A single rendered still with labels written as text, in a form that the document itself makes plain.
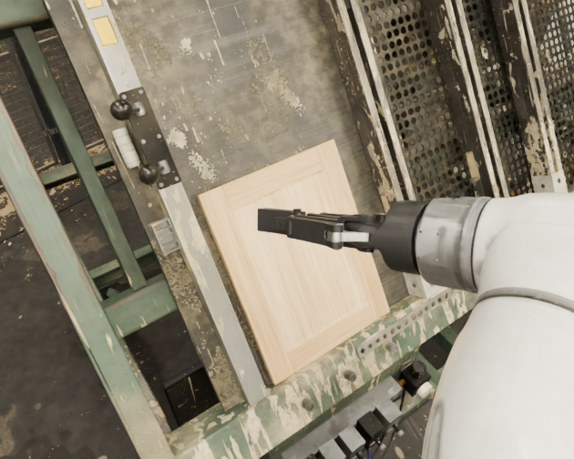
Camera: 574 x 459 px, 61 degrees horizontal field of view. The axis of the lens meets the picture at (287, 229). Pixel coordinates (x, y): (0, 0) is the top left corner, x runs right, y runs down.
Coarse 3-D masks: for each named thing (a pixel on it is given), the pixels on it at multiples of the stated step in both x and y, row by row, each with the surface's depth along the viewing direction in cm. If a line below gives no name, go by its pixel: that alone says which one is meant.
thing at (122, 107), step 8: (112, 104) 84; (120, 104) 83; (128, 104) 84; (136, 104) 94; (112, 112) 84; (120, 112) 83; (128, 112) 84; (136, 112) 94; (144, 112) 95; (120, 120) 85
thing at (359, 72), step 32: (320, 0) 117; (352, 0) 114; (352, 32) 114; (352, 64) 116; (352, 96) 121; (384, 96) 120; (384, 128) 122; (384, 160) 121; (384, 192) 126; (416, 288) 132
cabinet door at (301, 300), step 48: (240, 192) 109; (288, 192) 115; (336, 192) 121; (240, 240) 110; (288, 240) 116; (240, 288) 111; (288, 288) 117; (336, 288) 123; (288, 336) 117; (336, 336) 124
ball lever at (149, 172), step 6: (162, 162) 97; (144, 168) 86; (150, 168) 86; (156, 168) 87; (162, 168) 95; (168, 168) 97; (138, 174) 87; (144, 174) 86; (150, 174) 86; (156, 174) 87; (162, 174) 98; (144, 180) 87; (150, 180) 87; (156, 180) 87
